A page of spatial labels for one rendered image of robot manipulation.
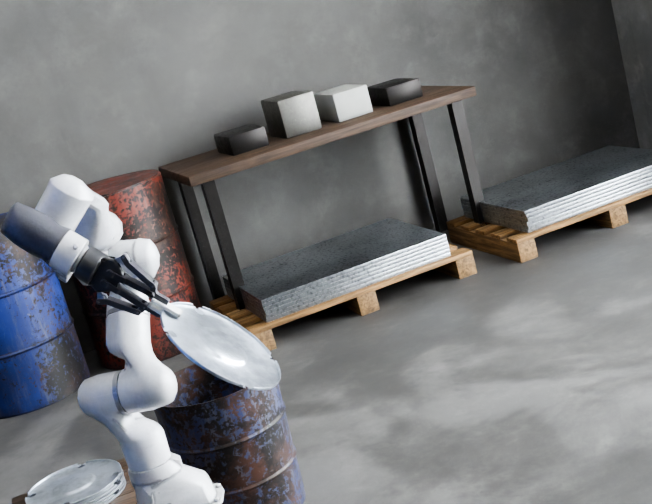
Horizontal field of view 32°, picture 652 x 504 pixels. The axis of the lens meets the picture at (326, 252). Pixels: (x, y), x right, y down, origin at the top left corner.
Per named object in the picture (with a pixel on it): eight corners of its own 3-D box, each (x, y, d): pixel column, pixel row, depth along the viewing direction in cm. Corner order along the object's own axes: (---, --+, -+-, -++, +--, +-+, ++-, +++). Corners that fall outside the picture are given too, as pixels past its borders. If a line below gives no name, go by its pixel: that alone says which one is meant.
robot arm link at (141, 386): (119, 328, 292) (183, 316, 287) (117, 422, 282) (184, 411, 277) (97, 314, 283) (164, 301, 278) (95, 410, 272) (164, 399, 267)
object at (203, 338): (246, 321, 259) (248, 318, 259) (300, 401, 238) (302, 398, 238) (141, 292, 241) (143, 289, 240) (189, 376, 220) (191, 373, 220)
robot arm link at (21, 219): (84, 222, 251) (62, 261, 252) (32, 191, 250) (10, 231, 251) (65, 231, 233) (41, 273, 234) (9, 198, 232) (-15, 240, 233)
